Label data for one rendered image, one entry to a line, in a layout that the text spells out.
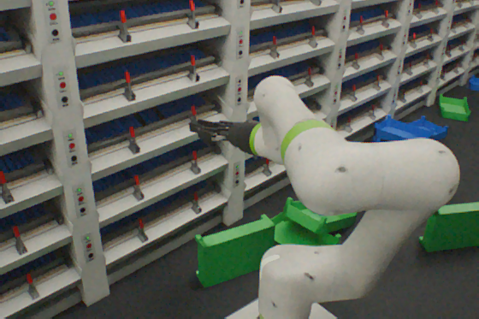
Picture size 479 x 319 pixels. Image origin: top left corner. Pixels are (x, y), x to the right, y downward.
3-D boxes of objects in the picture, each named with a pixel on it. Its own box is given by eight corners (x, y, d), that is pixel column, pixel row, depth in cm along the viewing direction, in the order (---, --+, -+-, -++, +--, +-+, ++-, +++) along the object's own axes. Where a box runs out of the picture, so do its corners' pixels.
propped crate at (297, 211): (318, 207, 218) (322, 191, 216) (353, 225, 205) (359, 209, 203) (281, 214, 195) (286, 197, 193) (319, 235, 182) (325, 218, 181)
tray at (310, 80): (328, 88, 226) (340, 66, 217) (243, 121, 188) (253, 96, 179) (299, 64, 235) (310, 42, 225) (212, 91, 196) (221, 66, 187)
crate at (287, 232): (339, 250, 190) (341, 235, 186) (310, 273, 177) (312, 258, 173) (285, 219, 209) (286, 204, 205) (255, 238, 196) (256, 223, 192)
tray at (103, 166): (226, 127, 182) (233, 110, 176) (89, 182, 143) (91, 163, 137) (196, 97, 190) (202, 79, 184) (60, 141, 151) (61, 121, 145)
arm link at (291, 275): (326, 331, 105) (336, 269, 98) (262, 338, 103) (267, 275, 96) (311, 293, 117) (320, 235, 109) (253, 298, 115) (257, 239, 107)
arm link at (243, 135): (270, 115, 125) (247, 125, 119) (274, 155, 129) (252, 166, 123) (255, 113, 129) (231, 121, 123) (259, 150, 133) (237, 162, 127)
